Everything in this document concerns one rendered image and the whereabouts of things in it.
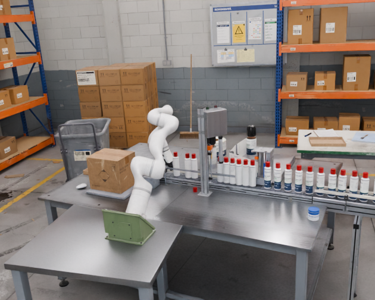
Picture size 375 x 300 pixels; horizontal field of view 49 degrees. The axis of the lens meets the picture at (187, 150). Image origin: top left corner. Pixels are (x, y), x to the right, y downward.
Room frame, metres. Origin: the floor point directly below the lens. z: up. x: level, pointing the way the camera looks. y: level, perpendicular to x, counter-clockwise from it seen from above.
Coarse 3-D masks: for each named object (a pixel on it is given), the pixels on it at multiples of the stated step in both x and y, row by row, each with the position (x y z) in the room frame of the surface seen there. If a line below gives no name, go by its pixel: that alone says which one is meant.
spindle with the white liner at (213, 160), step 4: (208, 140) 3.30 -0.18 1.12; (212, 140) 3.29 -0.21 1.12; (212, 144) 3.29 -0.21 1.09; (212, 148) 3.28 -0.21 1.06; (212, 152) 3.28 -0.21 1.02; (216, 152) 3.31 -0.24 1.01; (208, 156) 3.29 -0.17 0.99; (212, 156) 3.28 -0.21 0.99; (216, 156) 3.31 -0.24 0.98; (212, 160) 3.28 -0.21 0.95; (216, 160) 3.30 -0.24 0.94; (212, 164) 3.28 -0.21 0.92; (216, 164) 3.31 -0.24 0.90
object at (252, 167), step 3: (252, 162) 2.85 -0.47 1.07; (249, 165) 2.87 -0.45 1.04; (252, 165) 2.85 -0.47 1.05; (255, 165) 2.86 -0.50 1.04; (249, 168) 2.86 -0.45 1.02; (252, 168) 2.85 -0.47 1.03; (255, 168) 2.85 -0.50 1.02; (249, 171) 2.86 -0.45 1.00; (252, 171) 2.85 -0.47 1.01; (255, 171) 2.85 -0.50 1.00; (249, 174) 2.86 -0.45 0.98; (252, 174) 2.85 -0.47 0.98; (255, 174) 2.85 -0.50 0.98; (249, 177) 2.86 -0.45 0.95; (252, 177) 2.85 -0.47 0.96; (255, 177) 2.85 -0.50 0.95; (249, 180) 2.86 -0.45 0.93; (252, 180) 2.85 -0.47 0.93; (255, 180) 2.85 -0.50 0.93; (249, 183) 2.86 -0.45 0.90; (252, 183) 2.85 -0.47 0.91; (255, 183) 2.85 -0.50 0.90; (252, 186) 2.85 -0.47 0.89
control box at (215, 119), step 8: (208, 112) 2.84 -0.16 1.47; (216, 112) 2.87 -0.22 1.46; (224, 112) 2.90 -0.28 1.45; (208, 120) 2.84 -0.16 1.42; (216, 120) 2.87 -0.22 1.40; (224, 120) 2.90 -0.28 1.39; (208, 128) 2.84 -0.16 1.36; (216, 128) 2.87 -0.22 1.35; (224, 128) 2.90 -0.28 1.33; (208, 136) 2.83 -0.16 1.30
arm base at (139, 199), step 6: (132, 192) 2.42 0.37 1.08; (138, 192) 2.40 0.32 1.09; (144, 192) 2.40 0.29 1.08; (132, 198) 2.38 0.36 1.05; (138, 198) 2.37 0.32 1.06; (144, 198) 2.38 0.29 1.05; (132, 204) 2.35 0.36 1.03; (138, 204) 2.35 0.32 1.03; (144, 204) 2.36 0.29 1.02; (126, 210) 2.35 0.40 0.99; (132, 210) 2.32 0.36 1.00; (138, 210) 2.32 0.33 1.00; (144, 210) 2.35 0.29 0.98; (144, 216) 2.31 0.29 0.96
